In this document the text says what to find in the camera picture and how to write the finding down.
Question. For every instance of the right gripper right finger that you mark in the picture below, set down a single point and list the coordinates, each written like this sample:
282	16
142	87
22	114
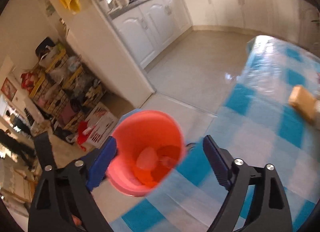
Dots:
258	188

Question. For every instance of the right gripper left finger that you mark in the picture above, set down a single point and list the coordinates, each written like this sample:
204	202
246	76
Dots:
63	198

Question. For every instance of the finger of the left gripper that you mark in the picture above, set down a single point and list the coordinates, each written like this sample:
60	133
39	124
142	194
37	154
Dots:
43	150

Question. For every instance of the orange plastic trash bucket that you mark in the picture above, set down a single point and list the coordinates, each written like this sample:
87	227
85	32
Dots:
150	144

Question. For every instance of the white lower kitchen cabinets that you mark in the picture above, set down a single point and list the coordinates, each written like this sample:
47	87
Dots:
148	27

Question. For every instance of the white plastic crate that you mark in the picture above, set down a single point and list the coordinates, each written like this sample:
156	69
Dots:
94	130

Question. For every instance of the yellow wicker storage rack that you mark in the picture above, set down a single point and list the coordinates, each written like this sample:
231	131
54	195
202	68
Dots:
62	87

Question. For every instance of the blue checkered tablecloth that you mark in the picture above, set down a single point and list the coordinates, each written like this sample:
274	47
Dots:
256	124

